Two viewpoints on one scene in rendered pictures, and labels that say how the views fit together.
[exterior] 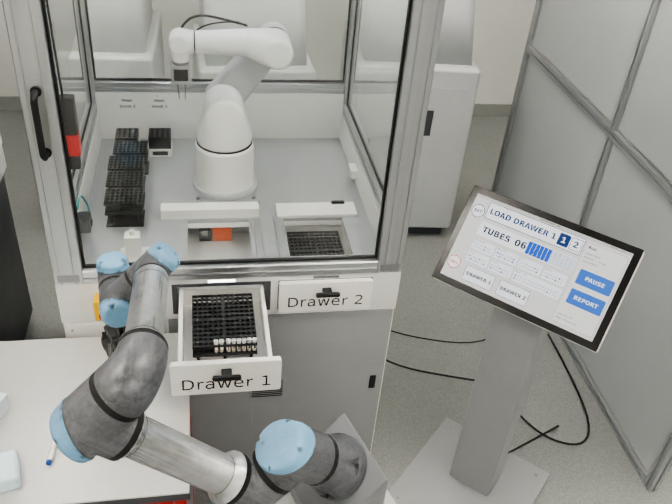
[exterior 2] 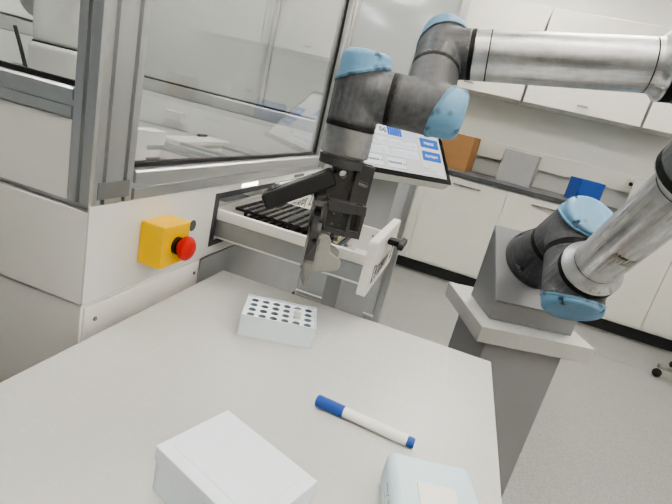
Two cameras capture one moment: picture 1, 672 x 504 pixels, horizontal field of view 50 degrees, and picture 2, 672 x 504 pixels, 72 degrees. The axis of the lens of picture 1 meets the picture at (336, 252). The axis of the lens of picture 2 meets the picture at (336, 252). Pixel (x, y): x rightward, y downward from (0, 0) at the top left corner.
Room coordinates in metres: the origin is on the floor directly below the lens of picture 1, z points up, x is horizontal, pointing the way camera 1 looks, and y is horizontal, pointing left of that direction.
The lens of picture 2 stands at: (1.03, 1.17, 1.14)
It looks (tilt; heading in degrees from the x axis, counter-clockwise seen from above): 17 degrees down; 295
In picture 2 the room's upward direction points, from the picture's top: 14 degrees clockwise
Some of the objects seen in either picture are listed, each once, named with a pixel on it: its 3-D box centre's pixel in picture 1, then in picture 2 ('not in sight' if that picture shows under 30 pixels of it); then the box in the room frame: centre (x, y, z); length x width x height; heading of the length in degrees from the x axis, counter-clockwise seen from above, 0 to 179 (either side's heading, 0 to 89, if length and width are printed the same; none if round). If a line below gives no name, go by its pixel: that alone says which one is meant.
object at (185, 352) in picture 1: (223, 326); (291, 229); (1.56, 0.30, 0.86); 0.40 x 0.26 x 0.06; 12
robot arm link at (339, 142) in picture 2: not in sight; (346, 143); (1.36, 0.53, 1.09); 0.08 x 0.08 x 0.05
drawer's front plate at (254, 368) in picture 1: (226, 376); (381, 252); (1.36, 0.26, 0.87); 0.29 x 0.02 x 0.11; 102
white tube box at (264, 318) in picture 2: not in sight; (278, 320); (1.40, 0.55, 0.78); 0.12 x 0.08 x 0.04; 31
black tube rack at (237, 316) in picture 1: (223, 327); (295, 228); (1.55, 0.30, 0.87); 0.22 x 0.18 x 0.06; 12
